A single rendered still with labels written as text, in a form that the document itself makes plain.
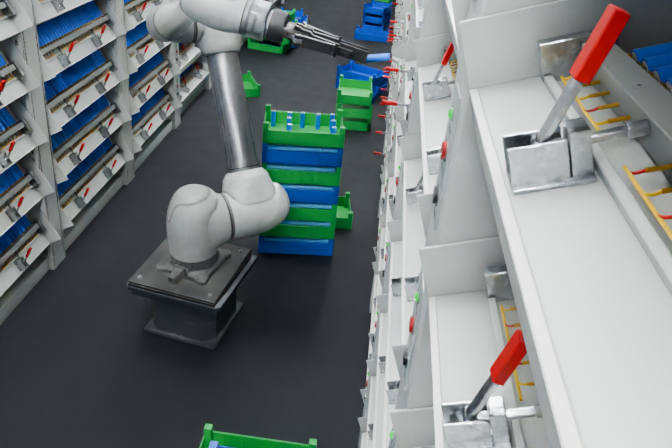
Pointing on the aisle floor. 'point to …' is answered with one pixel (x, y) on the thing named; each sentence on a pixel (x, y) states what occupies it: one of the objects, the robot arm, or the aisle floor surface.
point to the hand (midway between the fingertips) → (352, 51)
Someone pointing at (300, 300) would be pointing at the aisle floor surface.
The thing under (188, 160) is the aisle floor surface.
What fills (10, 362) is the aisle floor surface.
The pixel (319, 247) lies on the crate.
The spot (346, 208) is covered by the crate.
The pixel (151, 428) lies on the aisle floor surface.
